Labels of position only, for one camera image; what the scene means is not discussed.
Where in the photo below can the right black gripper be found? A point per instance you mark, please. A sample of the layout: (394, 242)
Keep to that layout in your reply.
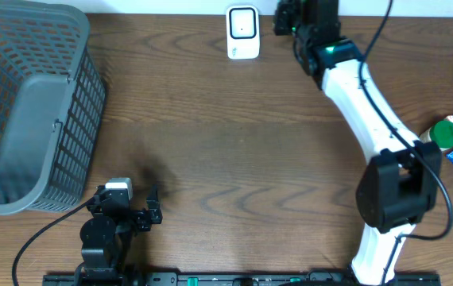
(282, 10)

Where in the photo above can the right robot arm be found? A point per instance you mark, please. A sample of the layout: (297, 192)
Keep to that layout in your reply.
(399, 184)

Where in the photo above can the grey plastic mesh basket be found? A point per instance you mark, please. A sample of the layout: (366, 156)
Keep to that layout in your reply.
(52, 100)

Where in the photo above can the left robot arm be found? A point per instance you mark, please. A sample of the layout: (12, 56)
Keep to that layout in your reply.
(107, 237)

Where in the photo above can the green lid jar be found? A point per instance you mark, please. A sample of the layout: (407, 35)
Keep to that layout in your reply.
(441, 133)

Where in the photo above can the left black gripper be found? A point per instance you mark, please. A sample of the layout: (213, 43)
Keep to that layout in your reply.
(143, 222)

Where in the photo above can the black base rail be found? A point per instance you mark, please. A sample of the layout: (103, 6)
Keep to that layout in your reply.
(320, 277)

